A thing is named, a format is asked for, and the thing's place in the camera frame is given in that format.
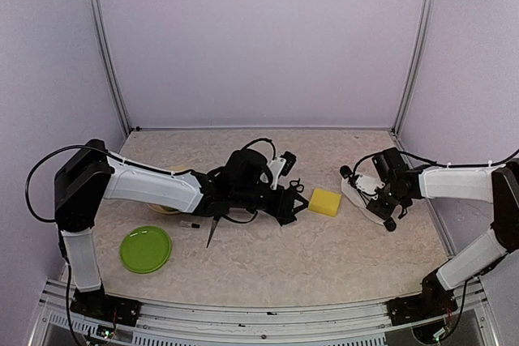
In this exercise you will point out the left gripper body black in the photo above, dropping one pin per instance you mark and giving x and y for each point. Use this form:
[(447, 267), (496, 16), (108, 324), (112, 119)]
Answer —
[(246, 198)]

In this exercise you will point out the black scissors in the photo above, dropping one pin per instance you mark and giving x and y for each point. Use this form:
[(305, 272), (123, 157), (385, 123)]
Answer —
[(296, 185), (215, 222)]

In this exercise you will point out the right aluminium frame post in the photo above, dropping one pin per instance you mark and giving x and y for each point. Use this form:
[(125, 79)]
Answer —
[(420, 41)]

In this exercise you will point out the white drawstring pouch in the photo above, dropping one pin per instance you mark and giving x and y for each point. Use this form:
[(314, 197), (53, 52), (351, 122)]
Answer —
[(360, 200)]

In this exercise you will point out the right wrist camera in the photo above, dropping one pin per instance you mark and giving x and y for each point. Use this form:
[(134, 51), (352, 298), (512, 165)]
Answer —
[(367, 182)]

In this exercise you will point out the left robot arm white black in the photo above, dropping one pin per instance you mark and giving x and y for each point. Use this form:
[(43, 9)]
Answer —
[(93, 174)]

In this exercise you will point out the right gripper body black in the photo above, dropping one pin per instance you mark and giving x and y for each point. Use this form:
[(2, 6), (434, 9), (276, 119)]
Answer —
[(391, 197)]

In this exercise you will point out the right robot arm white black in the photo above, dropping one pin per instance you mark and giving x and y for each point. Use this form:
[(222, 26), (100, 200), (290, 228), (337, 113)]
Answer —
[(495, 183)]

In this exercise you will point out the front aluminium rail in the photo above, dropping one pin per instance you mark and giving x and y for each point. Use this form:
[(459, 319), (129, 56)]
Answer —
[(169, 323)]

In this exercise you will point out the green plate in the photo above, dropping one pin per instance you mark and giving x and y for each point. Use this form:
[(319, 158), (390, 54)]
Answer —
[(145, 249)]

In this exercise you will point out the left aluminium frame post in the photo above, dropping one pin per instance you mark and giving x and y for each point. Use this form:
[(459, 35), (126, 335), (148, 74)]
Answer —
[(108, 65)]

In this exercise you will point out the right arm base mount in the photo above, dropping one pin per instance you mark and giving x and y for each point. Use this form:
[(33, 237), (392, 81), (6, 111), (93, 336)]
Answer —
[(415, 308)]

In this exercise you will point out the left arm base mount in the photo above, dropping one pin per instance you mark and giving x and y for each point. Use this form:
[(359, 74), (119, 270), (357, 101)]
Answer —
[(108, 308)]

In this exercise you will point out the aluminium frame post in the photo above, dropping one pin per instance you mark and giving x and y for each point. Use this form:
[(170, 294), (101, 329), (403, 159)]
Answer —
[(420, 41), (108, 65)]

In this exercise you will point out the beige plate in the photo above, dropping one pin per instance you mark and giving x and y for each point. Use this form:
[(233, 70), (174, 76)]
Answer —
[(164, 210)]

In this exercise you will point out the yellow sponge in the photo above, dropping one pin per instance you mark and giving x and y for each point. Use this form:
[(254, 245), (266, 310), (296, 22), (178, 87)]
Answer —
[(324, 202)]

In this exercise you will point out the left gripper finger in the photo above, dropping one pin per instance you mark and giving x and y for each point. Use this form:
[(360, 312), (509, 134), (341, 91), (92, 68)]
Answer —
[(291, 197), (287, 214)]

